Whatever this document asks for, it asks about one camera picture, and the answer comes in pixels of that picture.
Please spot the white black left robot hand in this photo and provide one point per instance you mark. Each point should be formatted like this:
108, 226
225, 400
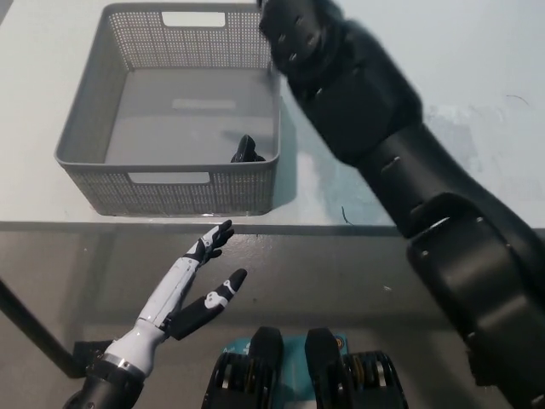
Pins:
170, 298

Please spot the black webcam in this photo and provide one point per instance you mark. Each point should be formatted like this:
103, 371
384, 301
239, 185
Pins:
246, 151

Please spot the grey perforated plastic basket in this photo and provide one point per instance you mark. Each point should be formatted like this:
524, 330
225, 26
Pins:
170, 187

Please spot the black metal table leg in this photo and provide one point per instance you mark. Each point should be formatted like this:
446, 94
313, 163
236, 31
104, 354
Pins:
38, 330

